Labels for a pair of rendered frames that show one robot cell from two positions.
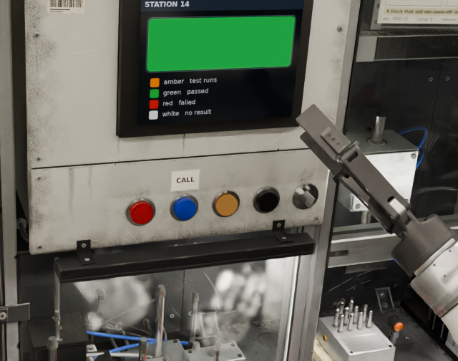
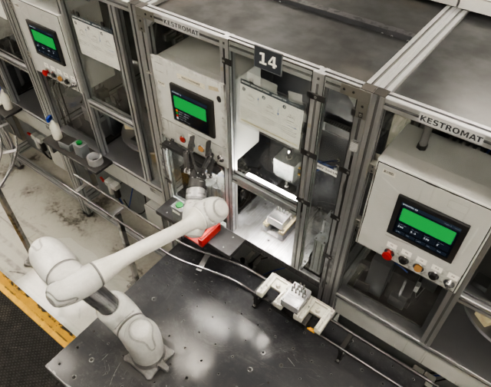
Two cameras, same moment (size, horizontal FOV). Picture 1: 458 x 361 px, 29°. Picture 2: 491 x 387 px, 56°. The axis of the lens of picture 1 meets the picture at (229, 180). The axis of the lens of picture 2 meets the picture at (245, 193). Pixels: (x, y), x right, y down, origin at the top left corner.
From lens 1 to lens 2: 187 cm
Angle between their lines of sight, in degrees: 52
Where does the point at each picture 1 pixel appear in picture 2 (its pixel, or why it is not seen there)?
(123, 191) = (179, 132)
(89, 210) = (173, 132)
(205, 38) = (185, 105)
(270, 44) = (200, 114)
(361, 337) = (280, 215)
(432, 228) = (192, 180)
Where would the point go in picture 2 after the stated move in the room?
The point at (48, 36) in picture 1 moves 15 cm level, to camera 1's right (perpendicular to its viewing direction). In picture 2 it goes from (159, 88) to (173, 104)
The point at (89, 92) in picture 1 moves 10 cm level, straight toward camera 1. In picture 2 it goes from (168, 105) to (150, 114)
